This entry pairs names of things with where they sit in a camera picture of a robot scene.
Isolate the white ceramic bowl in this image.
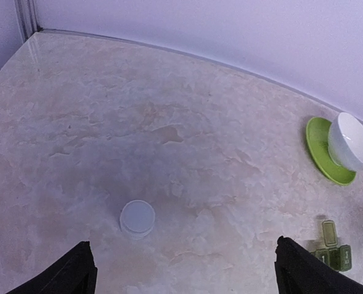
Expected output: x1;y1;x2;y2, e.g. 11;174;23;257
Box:
328;112;363;172

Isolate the left aluminium frame post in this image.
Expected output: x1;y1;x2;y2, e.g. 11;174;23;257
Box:
14;0;44;43

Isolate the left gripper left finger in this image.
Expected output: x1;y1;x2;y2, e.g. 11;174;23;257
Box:
10;241;97;294

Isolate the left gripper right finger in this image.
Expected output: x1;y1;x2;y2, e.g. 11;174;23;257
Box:
274;236;363;294

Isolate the green plate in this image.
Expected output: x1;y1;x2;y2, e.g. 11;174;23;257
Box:
305;117;356;186

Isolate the small white pill bottle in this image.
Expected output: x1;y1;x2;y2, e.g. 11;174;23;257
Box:
120;200;156;239

